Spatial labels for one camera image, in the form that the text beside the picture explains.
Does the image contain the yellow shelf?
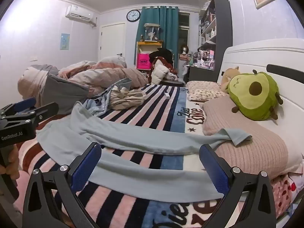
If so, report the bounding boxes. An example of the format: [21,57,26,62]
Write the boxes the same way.
[136,41,164,70]

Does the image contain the beige striped garment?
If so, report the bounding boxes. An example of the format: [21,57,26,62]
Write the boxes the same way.
[109,87,147,111]

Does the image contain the dark tall bookshelf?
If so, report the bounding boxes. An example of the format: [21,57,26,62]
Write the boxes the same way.
[198,0,233,82]

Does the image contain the white door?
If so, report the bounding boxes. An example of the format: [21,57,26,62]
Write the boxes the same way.
[98,23,126,63]

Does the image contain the green avocado plush toy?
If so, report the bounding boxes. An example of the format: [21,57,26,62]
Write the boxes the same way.
[227,70,283,121]

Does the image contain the striped printed blanket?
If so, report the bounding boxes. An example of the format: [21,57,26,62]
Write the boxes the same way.
[14,84,238,228]

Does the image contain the blue striped garment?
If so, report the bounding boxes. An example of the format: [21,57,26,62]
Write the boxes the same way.
[83,78,132,117]

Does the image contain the window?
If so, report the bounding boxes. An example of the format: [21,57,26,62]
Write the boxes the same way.
[178,13,190,60]

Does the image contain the brown plush toy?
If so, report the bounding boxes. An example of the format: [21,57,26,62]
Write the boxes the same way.
[221,66,241,93]

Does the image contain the light blue pants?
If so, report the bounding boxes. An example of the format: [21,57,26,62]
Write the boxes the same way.
[36,101,253,203]

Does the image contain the teal curtain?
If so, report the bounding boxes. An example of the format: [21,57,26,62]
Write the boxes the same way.
[134,5,179,70]

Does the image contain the dark desk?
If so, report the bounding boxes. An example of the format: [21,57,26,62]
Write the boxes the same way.
[183,64,219,83]

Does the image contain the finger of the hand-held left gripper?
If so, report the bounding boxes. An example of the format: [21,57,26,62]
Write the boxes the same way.
[30,102,59,127]
[0,97,36,119]

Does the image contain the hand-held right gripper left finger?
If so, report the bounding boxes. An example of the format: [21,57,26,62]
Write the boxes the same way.
[22,142,102,228]

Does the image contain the white air conditioner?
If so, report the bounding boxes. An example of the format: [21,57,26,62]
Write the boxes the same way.
[65,5,98,28]

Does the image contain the round wall clock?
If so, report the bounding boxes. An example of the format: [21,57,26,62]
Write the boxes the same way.
[126,9,141,22]

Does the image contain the pink knitted pillow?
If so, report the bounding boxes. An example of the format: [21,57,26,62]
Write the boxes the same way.
[202,97,304,178]

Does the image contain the floral pillow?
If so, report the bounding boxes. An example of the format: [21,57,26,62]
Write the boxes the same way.
[186,81,230,102]

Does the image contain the blue wall poster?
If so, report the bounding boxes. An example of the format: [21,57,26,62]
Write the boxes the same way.
[60,33,70,51]

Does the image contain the pile of clothes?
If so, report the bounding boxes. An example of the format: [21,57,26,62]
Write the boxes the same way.
[148,48,178,85]

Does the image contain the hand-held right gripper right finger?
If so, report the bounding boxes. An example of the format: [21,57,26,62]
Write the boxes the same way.
[199,144,277,228]

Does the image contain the person's left hand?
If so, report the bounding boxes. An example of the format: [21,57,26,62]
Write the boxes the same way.
[0,144,21,177]

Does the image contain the red dotted bed sheet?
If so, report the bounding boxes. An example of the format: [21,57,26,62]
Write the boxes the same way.
[271,173,297,219]

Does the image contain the glass display case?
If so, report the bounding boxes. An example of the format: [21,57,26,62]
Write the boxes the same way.
[144,23,161,42]

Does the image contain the white bed headboard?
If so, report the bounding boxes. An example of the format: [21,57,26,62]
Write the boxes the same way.
[217,38,304,162]

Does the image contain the pink shopping bag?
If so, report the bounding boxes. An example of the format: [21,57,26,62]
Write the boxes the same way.
[137,53,150,70]

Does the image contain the grey cloth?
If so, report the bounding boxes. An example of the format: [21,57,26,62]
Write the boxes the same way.
[40,75,89,114]

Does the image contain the pink patchwork quilt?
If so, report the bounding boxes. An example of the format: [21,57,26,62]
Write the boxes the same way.
[18,56,149,100]

